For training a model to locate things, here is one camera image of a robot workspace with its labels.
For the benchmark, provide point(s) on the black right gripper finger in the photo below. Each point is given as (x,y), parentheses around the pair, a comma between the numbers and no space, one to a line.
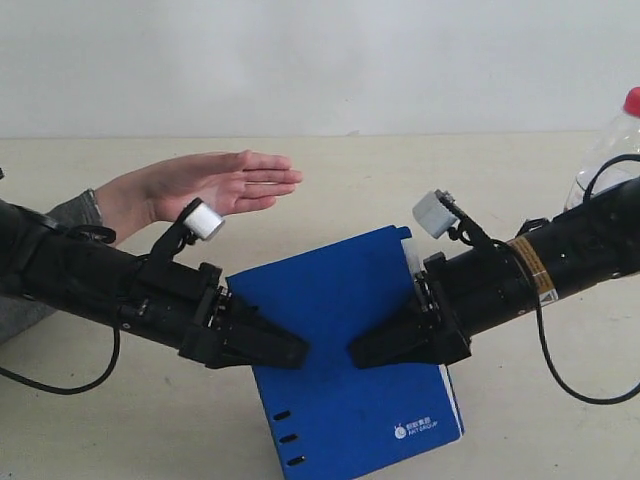
(363,358)
(401,333)

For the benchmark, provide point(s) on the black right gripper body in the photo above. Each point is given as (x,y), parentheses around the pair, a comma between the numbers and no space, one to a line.
(443,340)

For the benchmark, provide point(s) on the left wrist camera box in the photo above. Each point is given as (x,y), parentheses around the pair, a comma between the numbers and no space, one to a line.
(196,222)

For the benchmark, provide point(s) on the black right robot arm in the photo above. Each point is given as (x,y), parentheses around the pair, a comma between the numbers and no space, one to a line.
(495,282)

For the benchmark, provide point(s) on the person's open hand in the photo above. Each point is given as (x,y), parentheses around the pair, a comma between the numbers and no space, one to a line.
(230,182)

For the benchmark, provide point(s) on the blue ring binder notebook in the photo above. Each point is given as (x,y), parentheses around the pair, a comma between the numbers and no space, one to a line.
(330,419)

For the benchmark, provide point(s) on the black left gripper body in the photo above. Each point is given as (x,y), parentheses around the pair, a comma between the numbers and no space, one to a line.
(207,331)

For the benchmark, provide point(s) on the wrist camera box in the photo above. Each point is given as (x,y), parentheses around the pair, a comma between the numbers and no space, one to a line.
(196,222)
(438,214)

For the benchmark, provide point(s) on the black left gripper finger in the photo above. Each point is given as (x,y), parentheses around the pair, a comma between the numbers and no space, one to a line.
(234,357)
(251,332)

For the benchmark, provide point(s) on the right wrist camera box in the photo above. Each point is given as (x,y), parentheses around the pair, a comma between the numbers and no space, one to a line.
(438,214)

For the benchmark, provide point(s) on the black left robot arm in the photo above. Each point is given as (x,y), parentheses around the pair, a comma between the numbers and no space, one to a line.
(75,270)

